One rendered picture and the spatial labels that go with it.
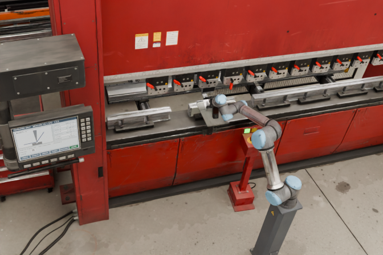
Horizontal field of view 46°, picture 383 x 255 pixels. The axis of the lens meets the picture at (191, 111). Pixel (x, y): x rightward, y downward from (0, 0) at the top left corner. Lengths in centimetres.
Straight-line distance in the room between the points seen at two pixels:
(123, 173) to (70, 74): 151
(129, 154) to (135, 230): 73
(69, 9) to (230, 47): 125
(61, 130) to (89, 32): 58
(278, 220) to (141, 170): 118
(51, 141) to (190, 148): 141
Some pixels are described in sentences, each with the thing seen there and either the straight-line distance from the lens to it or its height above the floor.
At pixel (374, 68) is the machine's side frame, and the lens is 521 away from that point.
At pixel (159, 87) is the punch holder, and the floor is 124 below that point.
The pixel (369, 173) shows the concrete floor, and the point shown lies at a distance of 495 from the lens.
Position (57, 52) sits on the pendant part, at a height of 195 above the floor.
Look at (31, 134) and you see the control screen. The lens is 261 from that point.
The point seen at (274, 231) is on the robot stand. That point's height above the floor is 51.
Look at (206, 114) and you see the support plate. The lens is 349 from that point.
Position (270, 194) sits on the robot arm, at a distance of 309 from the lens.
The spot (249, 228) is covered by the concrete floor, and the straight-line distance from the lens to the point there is 410.
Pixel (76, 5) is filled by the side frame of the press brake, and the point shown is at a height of 208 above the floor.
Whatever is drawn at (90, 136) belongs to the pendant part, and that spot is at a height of 139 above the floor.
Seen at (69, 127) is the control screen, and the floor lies 151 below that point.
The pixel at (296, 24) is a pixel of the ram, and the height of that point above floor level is 167.
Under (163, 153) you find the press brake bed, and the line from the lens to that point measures 367.
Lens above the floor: 335
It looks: 42 degrees down
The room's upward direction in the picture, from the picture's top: 8 degrees clockwise
